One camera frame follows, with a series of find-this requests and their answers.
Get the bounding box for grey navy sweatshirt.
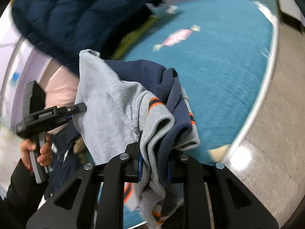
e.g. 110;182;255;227
73;50;200;228

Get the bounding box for person's left forearm black sleeve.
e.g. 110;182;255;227
1;161;48;228

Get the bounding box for person's left hand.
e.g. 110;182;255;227
20;134;52;171

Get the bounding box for dark denim jacket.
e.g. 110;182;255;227
44;122;82;199

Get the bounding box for blue item on shelf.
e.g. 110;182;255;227
10;72;20;83

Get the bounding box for navy yellow puffer jacket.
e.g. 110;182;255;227
11;0;162;74

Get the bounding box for teal quilted bedspread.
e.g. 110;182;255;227
125;0;277;164

